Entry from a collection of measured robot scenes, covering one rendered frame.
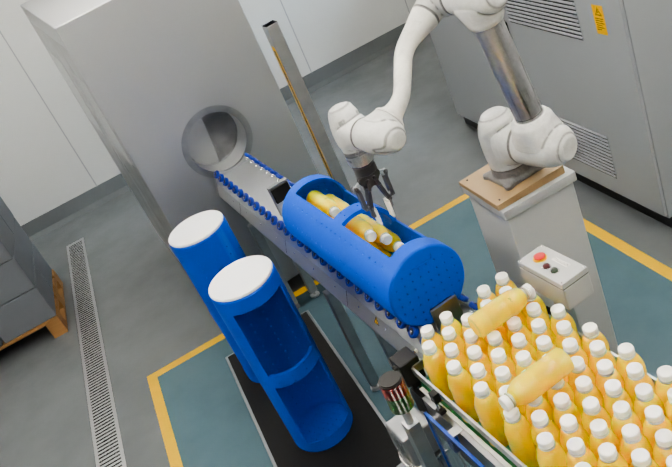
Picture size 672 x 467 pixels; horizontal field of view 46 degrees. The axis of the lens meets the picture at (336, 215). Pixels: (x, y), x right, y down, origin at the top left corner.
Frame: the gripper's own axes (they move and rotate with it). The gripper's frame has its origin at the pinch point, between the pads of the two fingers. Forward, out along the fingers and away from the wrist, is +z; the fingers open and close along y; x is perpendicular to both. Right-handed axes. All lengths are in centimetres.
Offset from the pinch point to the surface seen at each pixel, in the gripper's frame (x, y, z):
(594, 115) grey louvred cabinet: -81, -156, 69
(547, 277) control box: 55, -19, 17
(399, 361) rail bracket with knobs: 36, 27, 26
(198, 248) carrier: -105, 50, 26
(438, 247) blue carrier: 24.8, -3.3, 6.9
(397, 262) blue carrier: 23.0, 10.6, 4.2
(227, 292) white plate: -51, 54, 23
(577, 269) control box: 59, -27, 16
